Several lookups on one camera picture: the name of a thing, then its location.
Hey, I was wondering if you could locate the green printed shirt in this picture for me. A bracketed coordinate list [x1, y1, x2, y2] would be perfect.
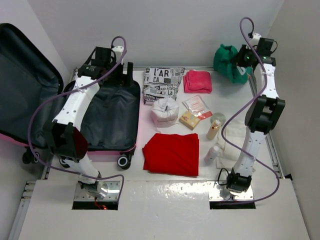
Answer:
[213, 44, 252, 85]

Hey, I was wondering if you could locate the black white newspaper print bag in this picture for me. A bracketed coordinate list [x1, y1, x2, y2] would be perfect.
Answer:
[143, 67, 185, 106]

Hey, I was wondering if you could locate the white drawstring pouch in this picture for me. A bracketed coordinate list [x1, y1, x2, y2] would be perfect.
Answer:
[150, 98, 179, 128]

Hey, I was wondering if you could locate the pink towel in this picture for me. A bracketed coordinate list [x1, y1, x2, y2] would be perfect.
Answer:
[183, 70, 212, 94]

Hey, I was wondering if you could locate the small yellow cardboard box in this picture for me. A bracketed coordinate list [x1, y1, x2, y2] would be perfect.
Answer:
[179, 111, 200, 130]

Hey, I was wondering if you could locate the red cloth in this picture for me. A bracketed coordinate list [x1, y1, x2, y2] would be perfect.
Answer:
[142, 133, 200, 177]

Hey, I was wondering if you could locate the white cloth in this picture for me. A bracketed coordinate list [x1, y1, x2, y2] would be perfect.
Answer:
[215, 119, 246, 171]

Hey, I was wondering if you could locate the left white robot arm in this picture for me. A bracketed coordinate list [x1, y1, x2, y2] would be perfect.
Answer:
[43, 45, 127, 198]

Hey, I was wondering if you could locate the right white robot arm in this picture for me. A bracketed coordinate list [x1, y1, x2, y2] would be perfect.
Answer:
[226, 36, 286, 195]

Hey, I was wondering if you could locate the clear zip bag red label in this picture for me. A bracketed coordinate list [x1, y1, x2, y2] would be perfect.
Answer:
[182, 95, 213, 120]

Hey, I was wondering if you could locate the amber liquid bottle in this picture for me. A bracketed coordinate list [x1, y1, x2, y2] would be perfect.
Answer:
[206, 119, 222, 140]

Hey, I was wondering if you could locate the pink suitcase with dark lining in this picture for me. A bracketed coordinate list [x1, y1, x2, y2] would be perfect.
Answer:
[0, 23, 141, 170]

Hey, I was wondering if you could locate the white pink spray bottle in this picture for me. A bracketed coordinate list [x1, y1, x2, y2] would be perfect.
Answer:
[204, 145, 220, 164]

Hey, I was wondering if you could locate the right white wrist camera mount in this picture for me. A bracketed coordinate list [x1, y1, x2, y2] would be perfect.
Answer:
[249, 32, 262, 47]

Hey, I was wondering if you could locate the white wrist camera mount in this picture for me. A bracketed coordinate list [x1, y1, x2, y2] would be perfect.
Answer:
[249, 32, 262, 47]
[111, 45, 124, 60]

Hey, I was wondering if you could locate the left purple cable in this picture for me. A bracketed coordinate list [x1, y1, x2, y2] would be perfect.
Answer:
[26, 36, 128, 198]

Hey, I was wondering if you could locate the purple cable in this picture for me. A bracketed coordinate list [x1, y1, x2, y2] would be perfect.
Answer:
[26, 36, 128, 198]
[221, 16, 281, 206]

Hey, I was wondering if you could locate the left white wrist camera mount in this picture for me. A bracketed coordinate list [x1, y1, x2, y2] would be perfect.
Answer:
[111, 45, 124, 60]

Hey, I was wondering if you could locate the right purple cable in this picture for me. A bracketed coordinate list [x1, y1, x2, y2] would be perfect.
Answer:
[221, 16, 281, 206]

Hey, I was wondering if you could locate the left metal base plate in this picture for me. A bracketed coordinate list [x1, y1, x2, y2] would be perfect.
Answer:
[74, 180, 121, 202]

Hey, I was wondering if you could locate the metal base plate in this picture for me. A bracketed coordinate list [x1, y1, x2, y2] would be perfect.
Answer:
[74, 180, 121, 202]
[207, 181, 254, 202]

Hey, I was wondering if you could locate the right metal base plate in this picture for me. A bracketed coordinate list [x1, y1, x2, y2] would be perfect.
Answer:
[207, 181, 254, 202]

